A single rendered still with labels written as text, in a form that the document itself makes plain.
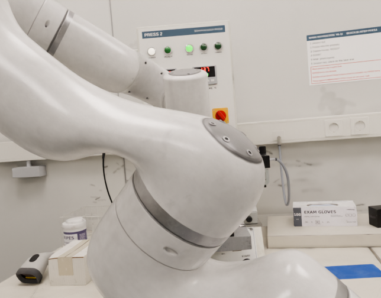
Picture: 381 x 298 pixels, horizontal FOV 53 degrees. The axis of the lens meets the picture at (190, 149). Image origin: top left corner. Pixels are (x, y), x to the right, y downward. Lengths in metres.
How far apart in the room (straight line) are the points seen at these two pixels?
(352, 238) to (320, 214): 0.15
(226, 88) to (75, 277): 0.79
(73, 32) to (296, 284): 0.48
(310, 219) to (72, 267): 0.87
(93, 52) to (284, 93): 1.17
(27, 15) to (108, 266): 0.40
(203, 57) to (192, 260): 1.05
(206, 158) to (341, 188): 1.44
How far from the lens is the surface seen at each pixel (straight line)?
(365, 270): 1.27
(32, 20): 0.64
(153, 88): 0.79
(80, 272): 1.27
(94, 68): 0.65
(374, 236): 1.47
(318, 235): 1.44
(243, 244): 0.83
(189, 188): 0.33
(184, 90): 0.68
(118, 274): 0.40
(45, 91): 0.40
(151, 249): 0.37
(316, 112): 1.70
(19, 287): 1.37
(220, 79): 1.36
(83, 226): 1.49
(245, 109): 1.70
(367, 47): 1.76
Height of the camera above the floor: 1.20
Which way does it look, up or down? 3 degrees down
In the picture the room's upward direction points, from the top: 5 degrees counter-clockwise
